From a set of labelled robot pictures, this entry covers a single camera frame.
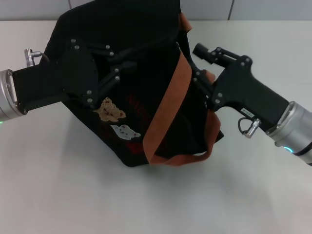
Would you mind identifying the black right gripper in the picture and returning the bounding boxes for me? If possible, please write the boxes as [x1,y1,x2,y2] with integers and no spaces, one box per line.
[192,43,290,129]

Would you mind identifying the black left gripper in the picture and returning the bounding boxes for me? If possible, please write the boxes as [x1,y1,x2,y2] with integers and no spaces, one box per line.
[12,38,139,115]

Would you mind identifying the black food bag brown straps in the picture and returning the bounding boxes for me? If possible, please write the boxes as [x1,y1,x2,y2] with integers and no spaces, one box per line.
[45,0,225,169]

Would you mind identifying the right gripper connector cable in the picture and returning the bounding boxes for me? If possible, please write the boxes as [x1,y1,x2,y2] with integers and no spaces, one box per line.
[237,117,261,137]

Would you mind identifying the gripper connector cable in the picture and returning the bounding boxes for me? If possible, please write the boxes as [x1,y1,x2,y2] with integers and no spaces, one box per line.
[237,117,261,137]
[23,48,51,67]

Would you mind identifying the left gripper connector cable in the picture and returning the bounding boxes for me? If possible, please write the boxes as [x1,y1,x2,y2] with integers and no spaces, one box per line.
[23,48,51,67]

